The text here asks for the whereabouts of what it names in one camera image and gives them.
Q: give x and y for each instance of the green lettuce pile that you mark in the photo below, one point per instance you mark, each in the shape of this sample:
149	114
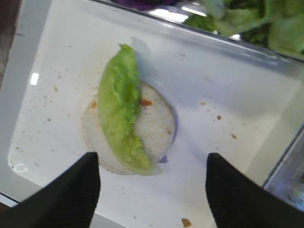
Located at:
274	24

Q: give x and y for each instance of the round white bread slice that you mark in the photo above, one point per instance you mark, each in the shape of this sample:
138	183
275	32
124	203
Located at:
156	126

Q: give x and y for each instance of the clear plastic container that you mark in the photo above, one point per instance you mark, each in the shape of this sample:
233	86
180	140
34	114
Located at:
292	66

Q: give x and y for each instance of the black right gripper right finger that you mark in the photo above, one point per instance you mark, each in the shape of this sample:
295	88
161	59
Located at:
236	201

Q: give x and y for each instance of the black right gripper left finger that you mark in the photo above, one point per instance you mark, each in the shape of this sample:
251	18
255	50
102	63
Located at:
67	202

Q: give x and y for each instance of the clear rail right of tray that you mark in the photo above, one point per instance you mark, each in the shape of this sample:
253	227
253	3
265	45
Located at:
286	181

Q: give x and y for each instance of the purple cabbage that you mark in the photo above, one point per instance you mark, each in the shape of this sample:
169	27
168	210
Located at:
145	4

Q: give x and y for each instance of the green lettuce leaf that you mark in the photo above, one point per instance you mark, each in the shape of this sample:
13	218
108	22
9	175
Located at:
118	108

